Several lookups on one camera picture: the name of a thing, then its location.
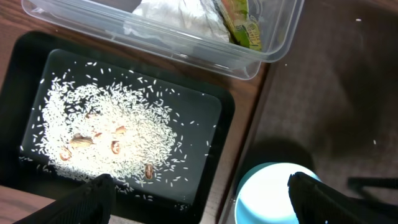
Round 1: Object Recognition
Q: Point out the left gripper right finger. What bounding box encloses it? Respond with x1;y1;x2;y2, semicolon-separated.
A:
287;172;397;224

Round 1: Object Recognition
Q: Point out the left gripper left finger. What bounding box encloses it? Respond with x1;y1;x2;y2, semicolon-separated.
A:
15;174;116;224

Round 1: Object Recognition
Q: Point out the light blue bowl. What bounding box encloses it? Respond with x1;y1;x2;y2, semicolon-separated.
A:
234;162;319;224

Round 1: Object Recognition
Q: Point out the pile of rice scraps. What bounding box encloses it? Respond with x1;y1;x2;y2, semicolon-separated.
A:
18;61;218;203

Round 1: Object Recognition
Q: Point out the yellow green snack wrapper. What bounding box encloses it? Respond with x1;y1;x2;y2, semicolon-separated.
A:
214;0;262;52

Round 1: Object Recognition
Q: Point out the white tissue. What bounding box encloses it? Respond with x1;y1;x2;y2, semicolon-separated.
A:
132;0;229;42

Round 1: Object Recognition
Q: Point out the black waste tray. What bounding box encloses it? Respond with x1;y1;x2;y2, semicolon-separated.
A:
1;32;234;223

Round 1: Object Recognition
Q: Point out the brown serving tray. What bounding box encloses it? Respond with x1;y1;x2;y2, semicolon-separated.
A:
219;0;397;223

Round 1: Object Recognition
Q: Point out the clear plastic bin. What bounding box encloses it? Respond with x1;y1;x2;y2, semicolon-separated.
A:
21;0;304;80

